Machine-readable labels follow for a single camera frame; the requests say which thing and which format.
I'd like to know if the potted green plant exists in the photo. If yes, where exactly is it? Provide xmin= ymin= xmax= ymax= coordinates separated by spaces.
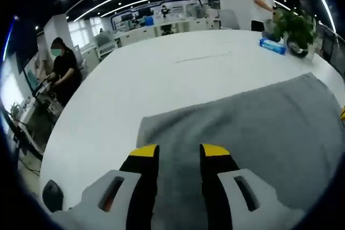
xmin=268 ymin=9 xmax=319 ymax=59

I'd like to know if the blue wet wipes packet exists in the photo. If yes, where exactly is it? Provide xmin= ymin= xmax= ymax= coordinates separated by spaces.
xmin=259 ymin=37 xmax=287 ymax=56

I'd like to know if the grey office chair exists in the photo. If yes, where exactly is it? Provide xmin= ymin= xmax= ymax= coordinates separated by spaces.
xmin=217 ymin=9 xmax=241 ymax=30

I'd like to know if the metal equipment cart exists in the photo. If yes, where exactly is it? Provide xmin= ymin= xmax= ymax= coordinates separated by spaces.
xmin=31 ymin=75 xmax=61 ymax=115

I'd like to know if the black computer mouse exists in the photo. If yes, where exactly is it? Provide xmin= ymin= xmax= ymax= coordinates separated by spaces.
xmin=42 ymin=179 xmax=64 ymax=213

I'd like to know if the grey towel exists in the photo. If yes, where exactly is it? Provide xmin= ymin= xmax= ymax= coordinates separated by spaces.
xmin=136 ymin=72 xmax=345 ymax=230

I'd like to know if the white office chair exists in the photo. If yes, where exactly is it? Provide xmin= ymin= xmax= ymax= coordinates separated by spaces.
xmin=95 ymin=32 xmax=118 ymax=60

